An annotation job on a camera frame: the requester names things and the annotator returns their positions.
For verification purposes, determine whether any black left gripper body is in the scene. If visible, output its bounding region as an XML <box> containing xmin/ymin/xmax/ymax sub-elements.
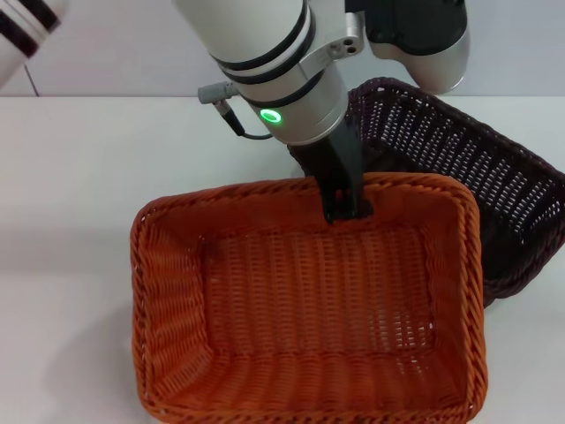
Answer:
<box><xmin>307</xmin><ymin>125</ymin><xmax>367</xmax><ymax>178</ymax></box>

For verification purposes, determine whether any gray cable connector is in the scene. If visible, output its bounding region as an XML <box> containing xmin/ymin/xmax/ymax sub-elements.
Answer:
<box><xmin>197</xmin><ymin>80</ymin><xmax>239</xmax><ymax>106</ymax></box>

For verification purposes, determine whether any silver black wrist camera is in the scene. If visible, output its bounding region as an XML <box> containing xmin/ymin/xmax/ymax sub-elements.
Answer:
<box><xmin>365</xmin><ymin>0</ymin><xmax>471</xmax><ymax>95</ymax></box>

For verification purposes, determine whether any dark brown woven plastic basket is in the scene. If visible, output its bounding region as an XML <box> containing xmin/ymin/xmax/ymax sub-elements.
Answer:
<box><xmin>289</xmin><ymin>77</ymin><xmax>565</xmax><ymax>308</ymax></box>

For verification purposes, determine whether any silver camera mount bracket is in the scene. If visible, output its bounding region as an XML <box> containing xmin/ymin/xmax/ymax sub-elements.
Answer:
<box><xmin>308</xmin><ymin>11</ymin><xmax>368</xmax><ymax>77</ymax></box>

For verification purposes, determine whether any black cable plug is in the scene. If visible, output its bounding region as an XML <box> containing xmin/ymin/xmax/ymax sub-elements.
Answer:
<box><xmin>215</xmin><ymin>102</ymin><xmax>277</xmax><ymax>141</ymax></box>

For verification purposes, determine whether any orange woven plastic basket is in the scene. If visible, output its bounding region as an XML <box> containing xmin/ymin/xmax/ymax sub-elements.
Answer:
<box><xmin>130</xmin><ymin>171</ymin><xmax>490</xmax><ymax>424</ymax></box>

